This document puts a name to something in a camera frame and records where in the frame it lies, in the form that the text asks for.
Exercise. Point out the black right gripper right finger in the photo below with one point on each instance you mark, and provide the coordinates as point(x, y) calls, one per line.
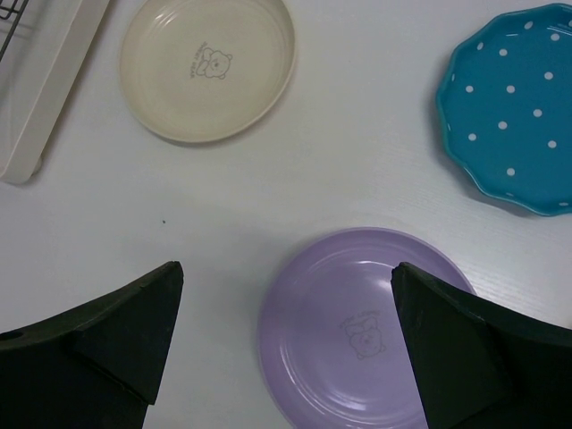
point(478, 364)

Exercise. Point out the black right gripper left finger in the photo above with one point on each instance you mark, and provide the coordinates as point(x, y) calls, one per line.
point(98, 365)

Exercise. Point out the purple bear plate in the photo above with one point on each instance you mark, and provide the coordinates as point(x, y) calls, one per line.
point(329, 340)

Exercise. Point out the teal polka dot plate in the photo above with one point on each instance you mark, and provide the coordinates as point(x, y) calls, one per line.
point(504, 107)

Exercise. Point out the cream bear plate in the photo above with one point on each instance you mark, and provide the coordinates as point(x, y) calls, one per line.
point(195, 72)

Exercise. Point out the cream drain tray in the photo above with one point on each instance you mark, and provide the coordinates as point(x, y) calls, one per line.
point(36, 78)

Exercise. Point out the dark wire dish rack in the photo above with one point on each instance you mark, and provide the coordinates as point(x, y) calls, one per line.
point(19, 21)

